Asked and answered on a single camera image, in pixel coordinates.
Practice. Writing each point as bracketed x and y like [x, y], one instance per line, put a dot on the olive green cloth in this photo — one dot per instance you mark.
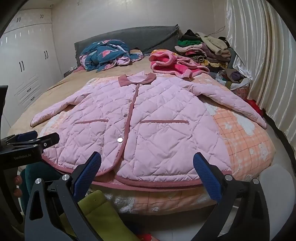
[104, 215]

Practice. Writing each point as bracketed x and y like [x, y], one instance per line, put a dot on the red cloth item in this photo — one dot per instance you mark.
[254, 105]

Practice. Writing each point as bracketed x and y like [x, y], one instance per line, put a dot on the white pleated curtain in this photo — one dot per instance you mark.
[266, 58]

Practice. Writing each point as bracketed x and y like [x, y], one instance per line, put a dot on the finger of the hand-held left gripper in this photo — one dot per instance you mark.
[49, 139]
[26, 136]

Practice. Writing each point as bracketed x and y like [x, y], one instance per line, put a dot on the bed with tan sheet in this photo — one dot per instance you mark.
[69, 81]

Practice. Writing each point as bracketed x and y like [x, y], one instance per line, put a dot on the pink fleece blanket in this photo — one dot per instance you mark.
[166, 60]

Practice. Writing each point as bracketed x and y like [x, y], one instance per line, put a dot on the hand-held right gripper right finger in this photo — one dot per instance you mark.
[205, 173]

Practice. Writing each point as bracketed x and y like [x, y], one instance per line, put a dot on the person's left hand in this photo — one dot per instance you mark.
[18, 180]

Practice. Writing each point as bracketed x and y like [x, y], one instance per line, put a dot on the pile of folded clothes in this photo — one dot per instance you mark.
[208, 51]

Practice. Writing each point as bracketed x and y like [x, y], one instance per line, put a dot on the blue flamingo print quilt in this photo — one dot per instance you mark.
[99, 55]

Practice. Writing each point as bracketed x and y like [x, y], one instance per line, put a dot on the orange checked blanket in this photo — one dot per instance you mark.
[242, 143]

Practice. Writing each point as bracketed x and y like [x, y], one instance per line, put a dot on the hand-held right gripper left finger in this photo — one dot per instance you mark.
[89, 171]

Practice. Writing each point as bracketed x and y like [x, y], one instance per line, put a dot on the white wardrobe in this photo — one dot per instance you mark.
[27, 58]

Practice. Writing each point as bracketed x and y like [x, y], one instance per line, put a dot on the grey padded headboard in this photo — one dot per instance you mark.
[138, 37]

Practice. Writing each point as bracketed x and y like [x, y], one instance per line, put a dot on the teal cloth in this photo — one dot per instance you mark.
[30, 173]

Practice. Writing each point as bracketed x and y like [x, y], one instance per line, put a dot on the pink quilted jacket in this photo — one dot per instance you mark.
[161, 115]

